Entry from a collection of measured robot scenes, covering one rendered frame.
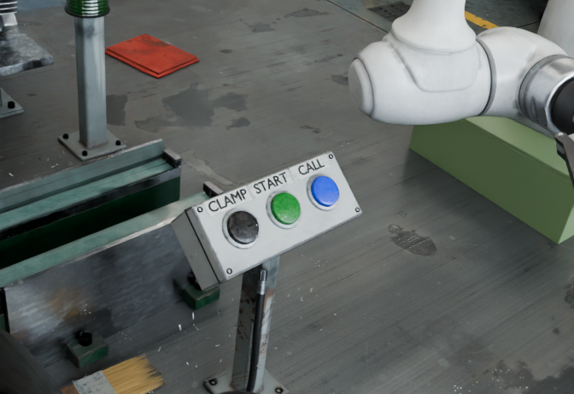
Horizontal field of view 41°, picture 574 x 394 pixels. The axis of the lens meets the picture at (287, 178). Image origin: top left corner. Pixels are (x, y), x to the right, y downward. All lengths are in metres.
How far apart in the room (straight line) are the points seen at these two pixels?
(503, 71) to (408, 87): 0.13
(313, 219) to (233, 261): 0.10
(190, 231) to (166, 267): 0.26
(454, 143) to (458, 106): 0.32
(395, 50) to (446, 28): 0.06
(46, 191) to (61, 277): 0.15
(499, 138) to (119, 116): 0.63
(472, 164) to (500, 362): 0.39
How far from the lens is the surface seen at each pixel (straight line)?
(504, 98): 0.99
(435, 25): 0.92
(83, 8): 1.13
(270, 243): 0.67
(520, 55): 1.00
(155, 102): 1.39
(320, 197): 0.71
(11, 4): 1.29
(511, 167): 1.22
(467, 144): 1.26
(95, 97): 1.21
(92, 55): 1.17
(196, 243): 0.66
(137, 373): 0.89
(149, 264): 0.90
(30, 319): 0.85
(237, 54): 1.59
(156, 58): 1.53
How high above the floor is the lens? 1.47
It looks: 34 degrees down
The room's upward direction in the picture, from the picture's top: 8 degrees clockwise
